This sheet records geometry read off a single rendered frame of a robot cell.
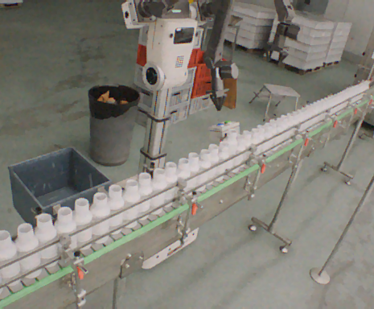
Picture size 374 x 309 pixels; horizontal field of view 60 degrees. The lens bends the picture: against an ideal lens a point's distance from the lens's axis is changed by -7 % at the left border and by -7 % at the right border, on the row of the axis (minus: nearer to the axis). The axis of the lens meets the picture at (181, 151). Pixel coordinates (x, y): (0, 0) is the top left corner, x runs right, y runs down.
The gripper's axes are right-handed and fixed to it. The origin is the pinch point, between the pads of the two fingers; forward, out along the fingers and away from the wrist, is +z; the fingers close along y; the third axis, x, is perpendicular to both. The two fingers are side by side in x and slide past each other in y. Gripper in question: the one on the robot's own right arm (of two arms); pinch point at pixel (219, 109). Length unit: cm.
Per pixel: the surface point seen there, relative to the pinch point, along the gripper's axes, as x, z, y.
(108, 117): 139, 23, 31
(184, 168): -20, 10, -46
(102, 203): -21, 9, -80
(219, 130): -2.9, 9.0, -4.3
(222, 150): -19.1, 10.5, -23.4
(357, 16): 219, -83, 970
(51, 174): 46, 20, -66
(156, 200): -18, 18, -58
